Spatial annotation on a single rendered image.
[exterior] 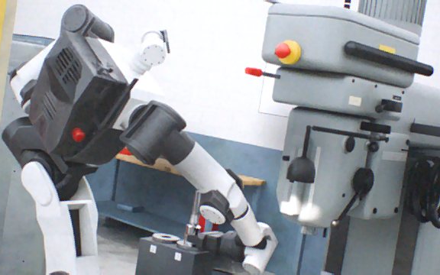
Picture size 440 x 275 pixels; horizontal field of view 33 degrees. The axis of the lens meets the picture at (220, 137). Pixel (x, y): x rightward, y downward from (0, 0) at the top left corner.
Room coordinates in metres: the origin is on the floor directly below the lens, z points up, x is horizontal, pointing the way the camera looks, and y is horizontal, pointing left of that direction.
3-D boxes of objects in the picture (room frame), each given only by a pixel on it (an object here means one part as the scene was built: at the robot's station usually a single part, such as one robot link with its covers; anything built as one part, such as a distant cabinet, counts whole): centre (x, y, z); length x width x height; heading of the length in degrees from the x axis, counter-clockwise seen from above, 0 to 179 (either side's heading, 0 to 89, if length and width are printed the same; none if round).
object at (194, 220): (2.36, 0.04, 1.26); 0.03 x 0.03 x 0.11
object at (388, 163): (2.23, -0.42, 1.47); 0.24 x 0.19 x 0.26; 50
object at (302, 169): (1.88, -0.22, 1.47); 0.07 x 0.07 x 0.06
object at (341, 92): (2.11, -0.32, 1.68); 0.34 x 0.24 x 0.10; 140
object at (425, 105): (2.46, -0.61, 1.66); 0.80 x 0.23 x 0.20; 140
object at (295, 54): (1.90, -0.14, 1.76); 0.06 x 0.02 x 0.06; 50
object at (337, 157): (2.08, -0.29, 1.47); 0.21 x 0.19 x 0.32; 50
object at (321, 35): (2.09, -0.30, 1.81); 0.47 x 0.26 x 0.16; 140
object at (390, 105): (2.04, -0.43, 1.66); 0.12 x 0.04 x 0.04; 140
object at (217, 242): (2.29, -0.06, 1.17); 0.13 x 0.12 x 0.10; 145
